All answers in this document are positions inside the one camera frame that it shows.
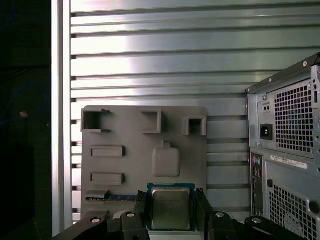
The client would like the silver CPU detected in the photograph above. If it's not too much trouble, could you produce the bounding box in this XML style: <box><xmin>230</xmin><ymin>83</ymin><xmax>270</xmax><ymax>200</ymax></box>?
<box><xmin>146</xmin><ymin>182</ymin><xmax>196</xmax><ymax>231</ymax></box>

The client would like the black open PC case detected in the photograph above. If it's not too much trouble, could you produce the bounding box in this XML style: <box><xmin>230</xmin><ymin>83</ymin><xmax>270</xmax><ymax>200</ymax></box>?
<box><xmin>245</xmin><ymin>52</ymin><xmax>320</xmax><ymax>240</ymax></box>

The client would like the grey plastic parts rack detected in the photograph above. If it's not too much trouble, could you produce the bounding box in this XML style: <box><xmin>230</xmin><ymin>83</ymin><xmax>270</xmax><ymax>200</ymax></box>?
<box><xmin>81</xmin><ymin>104</ymin><xmax>209</xmax><ymax>226</ymax></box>

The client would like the grey power supply unit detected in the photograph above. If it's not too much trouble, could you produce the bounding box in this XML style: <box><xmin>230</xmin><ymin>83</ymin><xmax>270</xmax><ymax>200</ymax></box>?
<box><xmin>256</xmin><ymin>84</ymin><xmax>316</xmax><ymax>155</ymax></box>

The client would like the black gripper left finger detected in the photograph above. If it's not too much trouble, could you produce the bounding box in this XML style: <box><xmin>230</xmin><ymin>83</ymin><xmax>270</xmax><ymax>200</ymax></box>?
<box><xmin>51</xmin><ymin>189</ymin><xmax>151</xmax><ymax>240</ymax></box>

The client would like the RAM stick with blue label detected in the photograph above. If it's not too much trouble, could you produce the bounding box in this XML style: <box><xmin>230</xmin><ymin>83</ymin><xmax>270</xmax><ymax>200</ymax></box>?
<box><xmin>86</xmin><ymin>194</ymin><xmax>138</xmax><ymax>202</ymax></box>

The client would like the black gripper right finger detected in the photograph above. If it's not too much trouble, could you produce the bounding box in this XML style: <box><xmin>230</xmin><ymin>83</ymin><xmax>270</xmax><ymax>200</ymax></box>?
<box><xmin>195</xmin><ymin>187</ymin><xmax>305</xmax><ymax>240</ymax></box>

